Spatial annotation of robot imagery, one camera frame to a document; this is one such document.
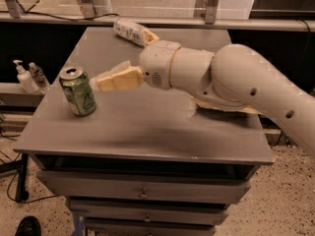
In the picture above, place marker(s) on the white pump dispenser bottle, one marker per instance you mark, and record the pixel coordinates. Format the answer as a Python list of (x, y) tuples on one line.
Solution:
[(25, 78)]

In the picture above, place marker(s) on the top drawer knob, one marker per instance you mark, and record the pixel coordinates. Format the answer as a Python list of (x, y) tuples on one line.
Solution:
[(143, 195)]

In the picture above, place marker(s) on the clear plastic water bottle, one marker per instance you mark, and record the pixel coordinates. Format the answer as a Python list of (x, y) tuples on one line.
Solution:
[(131, 31)]

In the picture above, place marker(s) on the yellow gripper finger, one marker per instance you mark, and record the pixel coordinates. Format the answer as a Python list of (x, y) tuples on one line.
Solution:
[(149, 37), (122, 76)]

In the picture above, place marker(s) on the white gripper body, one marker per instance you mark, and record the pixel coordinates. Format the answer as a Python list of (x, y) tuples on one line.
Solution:
[(157, 64)]

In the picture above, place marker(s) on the black table leg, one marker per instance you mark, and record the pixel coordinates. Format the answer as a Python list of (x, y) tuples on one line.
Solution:
[(22, 194)]

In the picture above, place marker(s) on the drawer knob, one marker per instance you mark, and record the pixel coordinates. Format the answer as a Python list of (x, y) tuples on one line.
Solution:
[(143, 195), (147, 218)]

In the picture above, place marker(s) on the grey drawer cabinet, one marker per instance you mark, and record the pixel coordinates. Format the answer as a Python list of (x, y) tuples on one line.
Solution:
[(193, 162)]

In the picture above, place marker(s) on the black shoe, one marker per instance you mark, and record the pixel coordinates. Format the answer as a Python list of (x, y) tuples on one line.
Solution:
[(29, 226)]

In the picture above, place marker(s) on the small water bottle on shelf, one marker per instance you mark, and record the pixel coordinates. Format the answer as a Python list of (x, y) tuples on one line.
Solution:
[(38, 76)]

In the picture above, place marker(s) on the sea salt chips bag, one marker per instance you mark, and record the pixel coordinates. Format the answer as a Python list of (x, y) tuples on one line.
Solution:
[(208, 105)]

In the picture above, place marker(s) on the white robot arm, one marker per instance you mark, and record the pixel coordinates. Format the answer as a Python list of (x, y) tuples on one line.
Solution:
[(233, 78)]

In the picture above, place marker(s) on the green soda can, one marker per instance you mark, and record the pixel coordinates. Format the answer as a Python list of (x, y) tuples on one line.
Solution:
[(74, 81)]

